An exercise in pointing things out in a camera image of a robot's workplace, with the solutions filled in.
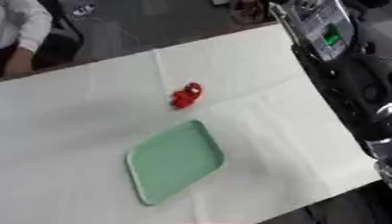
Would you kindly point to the green plastic tray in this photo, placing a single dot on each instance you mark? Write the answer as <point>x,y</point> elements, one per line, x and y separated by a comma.
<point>173,162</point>

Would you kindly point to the black chair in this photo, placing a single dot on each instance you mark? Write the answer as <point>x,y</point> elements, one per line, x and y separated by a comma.
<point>58,43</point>

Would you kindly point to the red toy figure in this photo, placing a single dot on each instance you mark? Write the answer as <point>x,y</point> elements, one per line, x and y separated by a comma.
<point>187,95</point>

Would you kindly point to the person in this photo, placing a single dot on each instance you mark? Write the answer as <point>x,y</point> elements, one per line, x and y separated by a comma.
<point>20,26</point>

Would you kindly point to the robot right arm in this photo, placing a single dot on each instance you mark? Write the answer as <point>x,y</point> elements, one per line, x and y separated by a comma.
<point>347,75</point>

